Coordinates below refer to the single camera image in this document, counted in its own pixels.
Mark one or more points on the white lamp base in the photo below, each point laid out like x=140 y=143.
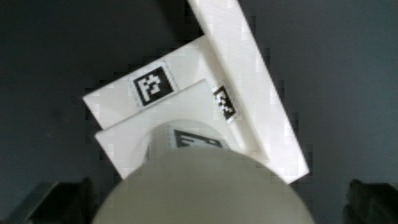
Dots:
x=174 y=91

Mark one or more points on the white L-shaped table fence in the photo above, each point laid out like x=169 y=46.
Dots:
x=226 y=30

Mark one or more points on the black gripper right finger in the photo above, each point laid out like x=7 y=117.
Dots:
x=371 y=203

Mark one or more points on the white lamp bulb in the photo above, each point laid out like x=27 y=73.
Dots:
x=201 y=186

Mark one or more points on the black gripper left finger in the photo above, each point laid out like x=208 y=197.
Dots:
x=59 y=204

